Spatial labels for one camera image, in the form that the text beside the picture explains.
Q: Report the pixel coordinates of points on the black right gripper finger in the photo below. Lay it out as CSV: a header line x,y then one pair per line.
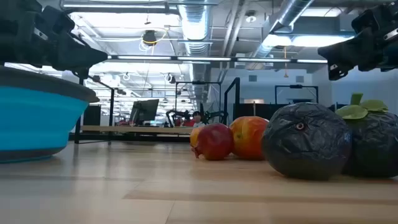
x,y
351,51
337,71

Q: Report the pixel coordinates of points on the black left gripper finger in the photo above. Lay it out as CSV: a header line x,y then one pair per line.
x,y
77,53
81,73

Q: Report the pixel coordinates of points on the blue collapsible bowl grey rim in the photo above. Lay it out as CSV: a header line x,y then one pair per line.
x,y
37,118

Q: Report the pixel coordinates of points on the black crinkled round fruit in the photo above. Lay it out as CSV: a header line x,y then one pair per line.
x,y
306,146

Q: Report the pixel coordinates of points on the black fruit with green leaves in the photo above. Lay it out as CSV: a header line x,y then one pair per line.
x,y
376,146

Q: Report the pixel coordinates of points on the red yellow apple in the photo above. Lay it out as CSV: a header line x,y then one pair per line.
x,y
248,137

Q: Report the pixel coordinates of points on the small orange fruit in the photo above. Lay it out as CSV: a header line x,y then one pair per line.
x,y
194,137

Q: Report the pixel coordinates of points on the red pomegranate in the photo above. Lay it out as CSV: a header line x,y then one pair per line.
x,y
214,141

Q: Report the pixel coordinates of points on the black background robot arm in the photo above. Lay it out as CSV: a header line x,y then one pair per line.
x,y
177,113
214,115

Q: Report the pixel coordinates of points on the black cabinet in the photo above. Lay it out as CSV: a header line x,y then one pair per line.
x,y
92,115

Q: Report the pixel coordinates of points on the black ceiling device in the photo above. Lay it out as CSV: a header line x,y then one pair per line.
x,y
150,37

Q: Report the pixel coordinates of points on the dark computer monitor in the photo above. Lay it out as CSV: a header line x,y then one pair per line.
x,y
146,110

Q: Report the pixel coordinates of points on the raised wooden board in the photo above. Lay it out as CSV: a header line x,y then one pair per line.
x,y
140,129

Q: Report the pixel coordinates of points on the black low partition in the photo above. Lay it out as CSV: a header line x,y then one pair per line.
x,y
258,110

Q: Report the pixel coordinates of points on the black metal upright arch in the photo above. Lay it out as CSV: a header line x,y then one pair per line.
x,y
237,99

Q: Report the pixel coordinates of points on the long overhead light bar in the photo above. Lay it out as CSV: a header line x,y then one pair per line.
x,y
202,58

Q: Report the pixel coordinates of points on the person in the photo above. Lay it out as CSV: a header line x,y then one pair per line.
x,y
197,119

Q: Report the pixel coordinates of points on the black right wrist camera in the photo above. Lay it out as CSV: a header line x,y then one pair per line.
x,y
368,18

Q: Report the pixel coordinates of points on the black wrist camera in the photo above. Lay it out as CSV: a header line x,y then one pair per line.
x,y
368,18
57,18

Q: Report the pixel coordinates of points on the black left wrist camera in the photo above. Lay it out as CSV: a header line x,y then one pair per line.
x,y
57,18

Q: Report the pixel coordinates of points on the black background rig frame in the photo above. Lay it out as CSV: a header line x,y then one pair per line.
x,y
295,86
199,82

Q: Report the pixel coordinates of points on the black metal table frame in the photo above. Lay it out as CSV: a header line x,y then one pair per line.
x,y
111,109

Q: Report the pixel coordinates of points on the silver spiral air duct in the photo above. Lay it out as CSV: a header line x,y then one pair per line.
x,y
195,25
289,12

